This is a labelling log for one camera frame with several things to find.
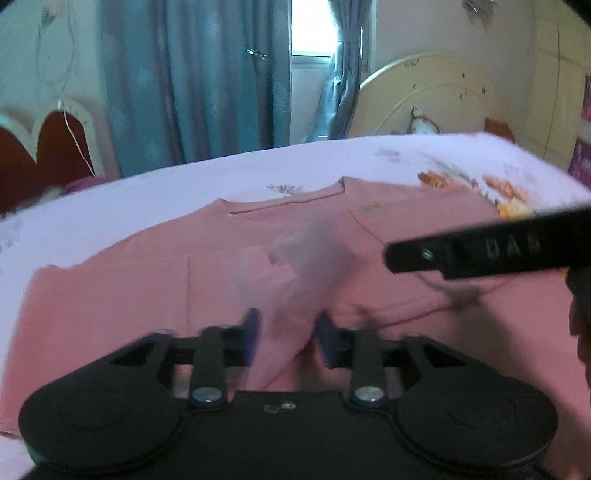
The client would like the pink long-sleeve sweater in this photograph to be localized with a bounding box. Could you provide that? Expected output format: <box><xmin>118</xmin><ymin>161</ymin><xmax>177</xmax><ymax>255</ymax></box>
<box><xmin>1</xmin><ymin>178</ymin><xmax>590</xmax><ymax>479</ymax></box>

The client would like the right hand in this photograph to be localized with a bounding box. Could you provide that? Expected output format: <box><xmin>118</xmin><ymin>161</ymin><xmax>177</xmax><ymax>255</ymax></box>
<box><xmin>566</xmin><ymin>267</ymin><xmax>591</xmax><ymax>364</ymax></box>

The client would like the floral pink bed sheet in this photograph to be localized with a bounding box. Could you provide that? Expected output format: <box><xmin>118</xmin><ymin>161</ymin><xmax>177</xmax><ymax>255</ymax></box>
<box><xmin>0</xmin><ymin>131</ymin><xmax>591</xmax><ymax>480</ymax></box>

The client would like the orange patterned pillow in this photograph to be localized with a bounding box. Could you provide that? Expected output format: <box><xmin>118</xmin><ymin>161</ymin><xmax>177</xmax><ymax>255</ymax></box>
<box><xmin>484</xmin><ymin>118</ymin><xmax>516</xmax><ymax>144</ymax></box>

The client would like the cream round headboard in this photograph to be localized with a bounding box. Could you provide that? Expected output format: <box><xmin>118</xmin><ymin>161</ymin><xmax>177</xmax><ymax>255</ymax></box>
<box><xmin>349</xmin><ymin>52</ymin><xmax>511</xmax><ymax>138</ymax></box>

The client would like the cream wardrobe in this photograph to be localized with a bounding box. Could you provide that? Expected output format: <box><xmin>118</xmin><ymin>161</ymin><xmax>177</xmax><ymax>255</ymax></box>
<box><xmin>525</xmin><ymin>1</ymin><xmax>590</xmax><ymax>171</ymax></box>

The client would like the blue tied right curtain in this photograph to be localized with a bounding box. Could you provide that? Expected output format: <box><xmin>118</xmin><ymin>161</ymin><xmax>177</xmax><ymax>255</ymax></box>
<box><xmin>308</xmin><ymin>0</ymin><xmax>373</xmax><ymax>142</ymax></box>

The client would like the red heart-shaped headboard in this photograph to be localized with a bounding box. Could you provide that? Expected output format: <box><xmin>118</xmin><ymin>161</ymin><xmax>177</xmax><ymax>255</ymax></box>
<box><xmin>1</xmin><ymin>99</ymin><xmax>106</xmax><ymax>216</ymax></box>

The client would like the blue centre curtain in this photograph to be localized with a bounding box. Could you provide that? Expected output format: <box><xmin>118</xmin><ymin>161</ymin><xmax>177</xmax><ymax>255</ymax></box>
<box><xmin>100</xmin><ymin>0</ymin><xmax>291</xmax><ymax>177</ymax></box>

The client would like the white charging cable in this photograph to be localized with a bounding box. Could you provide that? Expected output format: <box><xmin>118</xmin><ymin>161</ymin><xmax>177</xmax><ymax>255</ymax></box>
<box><xmin>36</xmin><ymin>8</ymin><xmax>98</xmax><ymax>179</ymax></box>

